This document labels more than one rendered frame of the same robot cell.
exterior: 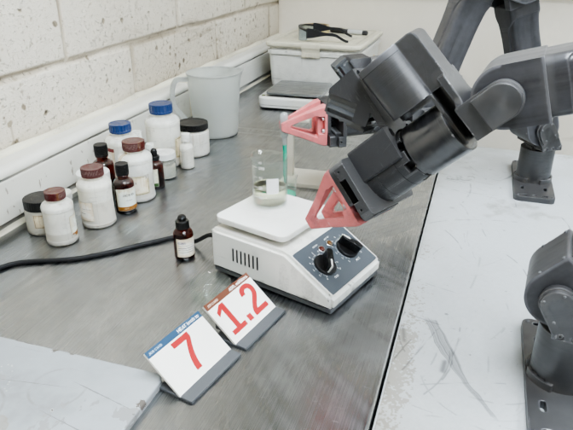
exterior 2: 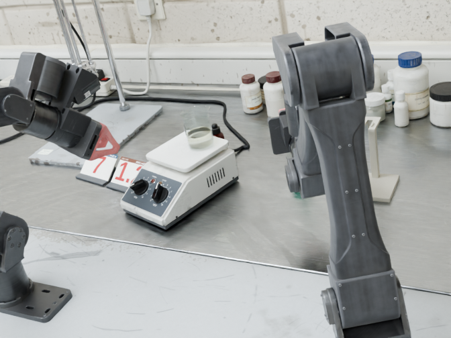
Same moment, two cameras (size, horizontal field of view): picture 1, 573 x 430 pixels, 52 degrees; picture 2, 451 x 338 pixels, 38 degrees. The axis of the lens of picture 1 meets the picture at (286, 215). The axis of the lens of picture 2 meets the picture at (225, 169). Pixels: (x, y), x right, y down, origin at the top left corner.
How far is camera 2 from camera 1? 1.53 m
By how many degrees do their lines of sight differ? 89
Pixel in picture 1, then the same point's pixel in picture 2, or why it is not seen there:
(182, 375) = (88, 168)
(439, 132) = not seen: hidden behind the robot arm
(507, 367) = (39, 279)
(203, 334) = (108, 164)
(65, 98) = (365, 21)
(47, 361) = (120, 135)
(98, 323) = (152, 142)
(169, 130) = (396, 82)
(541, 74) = not seen: outside the picture
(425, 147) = not seen: hidden behind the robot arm
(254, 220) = (173, 143)
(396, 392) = (45, 235)
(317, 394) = (60, 210)
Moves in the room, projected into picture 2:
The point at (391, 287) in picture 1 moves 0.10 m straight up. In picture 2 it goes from (147, 237) to (133, 190)
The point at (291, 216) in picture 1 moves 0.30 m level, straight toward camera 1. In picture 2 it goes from (174, 155) to (29, 167)
